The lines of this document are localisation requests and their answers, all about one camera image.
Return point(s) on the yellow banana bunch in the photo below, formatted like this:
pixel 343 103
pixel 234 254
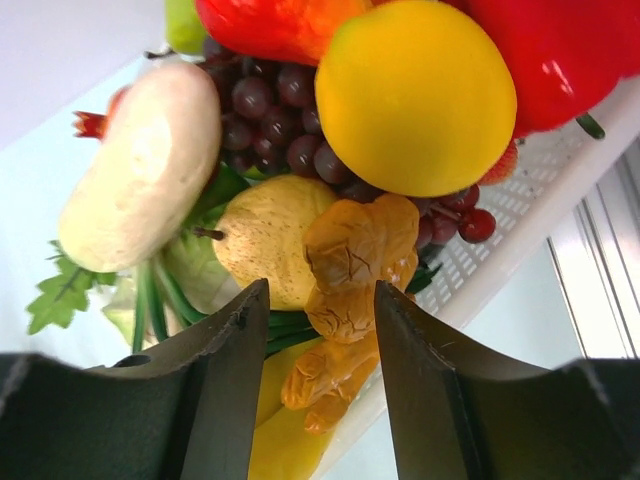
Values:
pixel 281 448

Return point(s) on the dark purple grape bunch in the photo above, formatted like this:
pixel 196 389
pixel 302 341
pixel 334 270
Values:
pixel 271 126

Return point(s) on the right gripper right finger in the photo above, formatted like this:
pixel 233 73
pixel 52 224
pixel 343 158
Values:
pixel 460 410

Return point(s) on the yellow pear toy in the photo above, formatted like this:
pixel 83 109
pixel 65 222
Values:
pixel 260 236

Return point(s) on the green leaf toy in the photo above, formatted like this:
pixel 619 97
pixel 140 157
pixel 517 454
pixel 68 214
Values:
pixel 64 294

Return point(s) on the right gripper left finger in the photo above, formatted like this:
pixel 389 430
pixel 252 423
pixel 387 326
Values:
pixel 182 409

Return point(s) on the red apple toy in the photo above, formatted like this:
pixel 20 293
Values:
pixel 297 31

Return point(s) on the yellow orange fruit toy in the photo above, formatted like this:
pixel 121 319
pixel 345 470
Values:
pixel 415 98

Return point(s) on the white plastic food basket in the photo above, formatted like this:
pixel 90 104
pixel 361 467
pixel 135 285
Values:
pixel 556 169

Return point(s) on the green pear toy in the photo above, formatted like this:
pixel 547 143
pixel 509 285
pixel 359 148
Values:
pixel 183 29

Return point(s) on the white radish toy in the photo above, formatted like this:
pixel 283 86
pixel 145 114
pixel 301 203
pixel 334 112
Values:
pixel 159 151

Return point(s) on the red bell pepper toy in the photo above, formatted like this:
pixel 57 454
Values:
pixel 564 56

